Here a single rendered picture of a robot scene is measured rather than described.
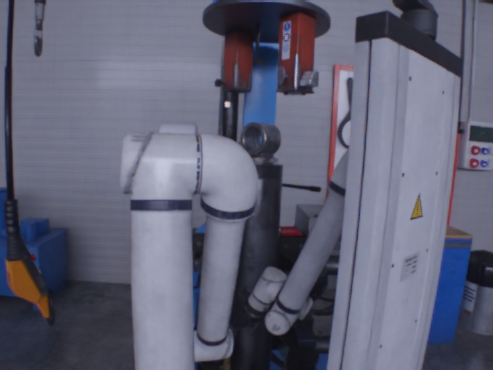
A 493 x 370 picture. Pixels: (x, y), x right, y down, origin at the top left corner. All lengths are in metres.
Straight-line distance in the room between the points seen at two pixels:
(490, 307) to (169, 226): 3.23
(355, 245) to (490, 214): 4.21
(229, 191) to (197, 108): 2.98
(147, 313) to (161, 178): 0.24
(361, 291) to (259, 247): 1.02
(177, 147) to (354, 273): 0.38
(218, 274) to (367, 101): 0.49
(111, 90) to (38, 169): 1.15
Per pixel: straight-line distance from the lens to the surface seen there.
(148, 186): 0.64
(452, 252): 3.07
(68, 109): 3.99
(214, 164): 0.65
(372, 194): 0.57
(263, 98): 2.02
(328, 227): 1.05
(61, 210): 4.09
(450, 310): 3.28
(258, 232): 1.57
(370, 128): 0.57
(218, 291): 0.86
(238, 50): 1.75
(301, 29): 1.50
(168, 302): 0.66
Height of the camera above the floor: 1.57
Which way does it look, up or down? 8 degrees down
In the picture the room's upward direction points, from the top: 3 degrees clockwise
